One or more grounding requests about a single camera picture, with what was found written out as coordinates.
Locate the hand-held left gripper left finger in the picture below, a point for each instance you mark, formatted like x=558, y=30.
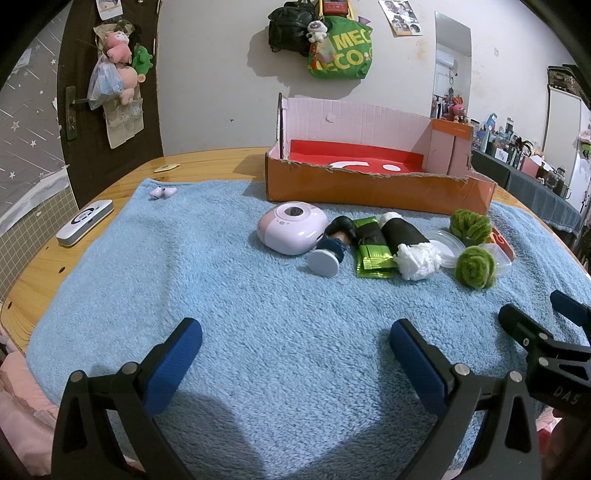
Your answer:
x=178, y=360

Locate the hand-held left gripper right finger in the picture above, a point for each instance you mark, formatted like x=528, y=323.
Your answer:
x=413, y=362

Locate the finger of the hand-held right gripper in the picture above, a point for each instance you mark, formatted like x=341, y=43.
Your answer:
x=570, y=304
x=524, y=330

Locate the salmon plastic clothespin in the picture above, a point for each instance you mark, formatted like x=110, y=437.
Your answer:
x=506, y=248

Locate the green foil packet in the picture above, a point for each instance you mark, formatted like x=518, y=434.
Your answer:
x=374, y=264

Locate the black-haired figurine white base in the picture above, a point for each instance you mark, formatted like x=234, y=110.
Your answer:
x=339, y=229

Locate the pink round mini printer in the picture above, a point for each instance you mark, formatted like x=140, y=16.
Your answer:
x=286, y=230

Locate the orange cardboard box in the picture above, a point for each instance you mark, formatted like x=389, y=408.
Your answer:
x=369, y=194

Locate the light blue fleece towel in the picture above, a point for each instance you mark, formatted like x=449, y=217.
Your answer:
x=207, y=300

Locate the clear plastic container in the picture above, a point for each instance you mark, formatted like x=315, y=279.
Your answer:
x=504, y=265

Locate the green fuzzy ball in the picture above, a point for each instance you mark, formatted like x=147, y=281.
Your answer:
x=475, y=267
x=468, y=226

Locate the clear round plastic lid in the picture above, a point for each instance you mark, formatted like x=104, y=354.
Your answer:
x=446, y=244

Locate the dark side table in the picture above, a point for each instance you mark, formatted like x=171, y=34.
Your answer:
x=531, y=194

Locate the black roll with white tuft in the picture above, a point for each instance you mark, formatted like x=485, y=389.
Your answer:
x=404, y=233

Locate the wooden table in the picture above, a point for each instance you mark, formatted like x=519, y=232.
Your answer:
x=46, y=270

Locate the pink bedding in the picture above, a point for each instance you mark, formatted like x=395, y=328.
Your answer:
x=23, y=406

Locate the clutter of small items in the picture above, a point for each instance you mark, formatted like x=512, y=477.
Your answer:
x=521, y=147

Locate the white flat remote device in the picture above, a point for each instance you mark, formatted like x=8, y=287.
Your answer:
x=85, y=222

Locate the white cabinet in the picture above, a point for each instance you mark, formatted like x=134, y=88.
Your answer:
x=565, y=129

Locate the small beige oval tag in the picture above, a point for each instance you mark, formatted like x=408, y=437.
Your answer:
x=167, y=167

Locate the pink rabbit plush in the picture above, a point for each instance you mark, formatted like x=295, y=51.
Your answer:
x=457, y=110

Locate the dark brown door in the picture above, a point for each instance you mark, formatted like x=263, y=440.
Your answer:
x=152, y=120

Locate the peach plush toy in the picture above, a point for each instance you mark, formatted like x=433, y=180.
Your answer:
x=129, y=83

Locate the clear plastic bag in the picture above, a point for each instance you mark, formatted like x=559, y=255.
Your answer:
x=104, y=85

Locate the green plush toy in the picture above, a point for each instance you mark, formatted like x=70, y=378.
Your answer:
x=142, y=59

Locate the green tote bag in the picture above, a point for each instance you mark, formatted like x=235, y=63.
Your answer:
x=346, y=55

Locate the pink plush toy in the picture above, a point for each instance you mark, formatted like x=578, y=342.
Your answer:
x=117, y=46

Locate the small panda plush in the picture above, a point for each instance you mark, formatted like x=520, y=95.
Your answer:
x=317, y=30

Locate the black handbag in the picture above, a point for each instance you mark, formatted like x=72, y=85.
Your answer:
x=288, y=25

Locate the paper note on door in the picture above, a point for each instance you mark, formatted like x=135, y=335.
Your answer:
x=109, y=8

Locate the red pouch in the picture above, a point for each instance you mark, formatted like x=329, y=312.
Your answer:
x=334, y=5

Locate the tall wall mirror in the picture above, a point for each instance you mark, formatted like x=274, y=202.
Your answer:
x=452, y=41

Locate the wall photo collage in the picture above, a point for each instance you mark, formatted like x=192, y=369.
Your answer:
x=401, y=17

